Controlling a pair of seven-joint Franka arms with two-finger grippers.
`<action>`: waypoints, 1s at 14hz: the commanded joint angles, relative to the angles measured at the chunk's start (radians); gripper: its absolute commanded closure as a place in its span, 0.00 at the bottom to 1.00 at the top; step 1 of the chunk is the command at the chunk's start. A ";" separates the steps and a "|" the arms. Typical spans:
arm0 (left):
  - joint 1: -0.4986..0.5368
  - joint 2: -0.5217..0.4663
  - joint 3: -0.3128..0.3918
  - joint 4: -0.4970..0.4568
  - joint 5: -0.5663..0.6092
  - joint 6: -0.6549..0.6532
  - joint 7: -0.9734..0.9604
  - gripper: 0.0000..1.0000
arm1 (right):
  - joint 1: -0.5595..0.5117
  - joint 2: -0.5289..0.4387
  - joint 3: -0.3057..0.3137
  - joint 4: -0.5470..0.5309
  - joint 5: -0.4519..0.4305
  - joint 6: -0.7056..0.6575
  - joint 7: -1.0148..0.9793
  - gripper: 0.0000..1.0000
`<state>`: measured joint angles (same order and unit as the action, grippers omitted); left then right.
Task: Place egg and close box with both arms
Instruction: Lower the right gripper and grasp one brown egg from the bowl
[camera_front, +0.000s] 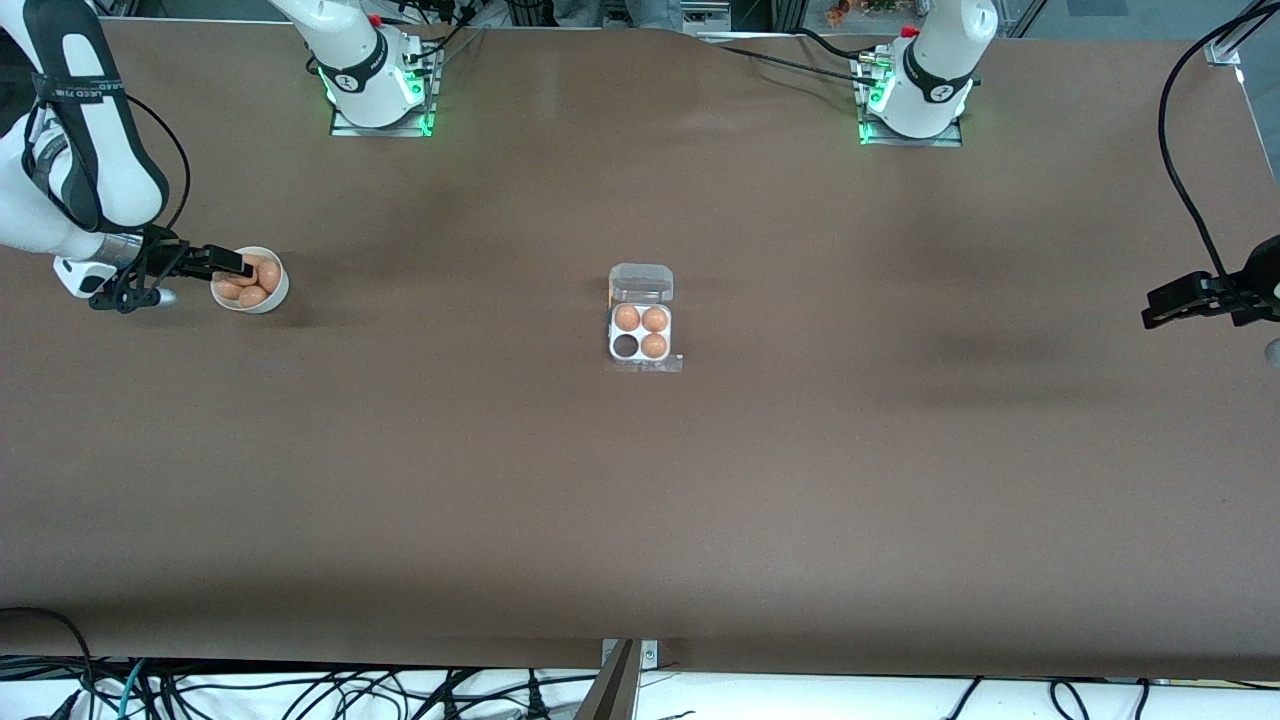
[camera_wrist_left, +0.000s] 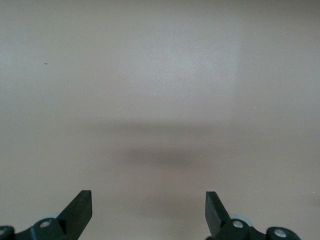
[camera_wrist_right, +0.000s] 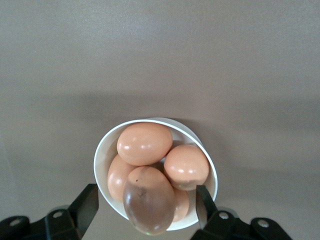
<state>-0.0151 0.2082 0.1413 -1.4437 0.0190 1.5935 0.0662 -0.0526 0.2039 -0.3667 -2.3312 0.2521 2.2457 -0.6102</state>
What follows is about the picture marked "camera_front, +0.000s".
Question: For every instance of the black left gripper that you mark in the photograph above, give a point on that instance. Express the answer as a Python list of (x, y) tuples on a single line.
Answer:
[(1255, 283)]

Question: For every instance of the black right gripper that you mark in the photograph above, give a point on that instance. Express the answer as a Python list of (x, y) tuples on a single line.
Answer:
[(165, 262)]

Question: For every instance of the clear plastic egg box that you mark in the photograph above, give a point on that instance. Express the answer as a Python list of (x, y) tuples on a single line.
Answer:
[(640, 282)]

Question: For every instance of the brown egg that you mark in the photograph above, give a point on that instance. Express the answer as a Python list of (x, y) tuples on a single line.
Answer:
[(627, 318), (252, 296), (228, 289), (268, 274), (655, 319), (654, 345)]

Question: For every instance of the white round bowl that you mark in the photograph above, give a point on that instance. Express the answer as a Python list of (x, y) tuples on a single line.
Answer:
[(278, 296)]

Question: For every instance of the white sheet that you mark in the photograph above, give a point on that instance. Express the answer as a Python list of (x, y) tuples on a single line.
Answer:
[(800, 702)]

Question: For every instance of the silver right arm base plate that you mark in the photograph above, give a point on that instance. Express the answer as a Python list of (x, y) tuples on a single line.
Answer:
[(342, 127)]

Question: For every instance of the silver corner bracket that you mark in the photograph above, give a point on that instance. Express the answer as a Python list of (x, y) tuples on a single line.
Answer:
[(1225, 52)]

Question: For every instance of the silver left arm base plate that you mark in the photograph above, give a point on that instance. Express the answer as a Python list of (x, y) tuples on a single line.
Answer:
[(950, 141)]

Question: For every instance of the silver mount bracket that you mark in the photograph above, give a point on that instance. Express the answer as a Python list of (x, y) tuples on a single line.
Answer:
[(648, 655)]

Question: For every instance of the dark camera pole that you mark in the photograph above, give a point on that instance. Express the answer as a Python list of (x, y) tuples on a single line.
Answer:
[(615, 690)]

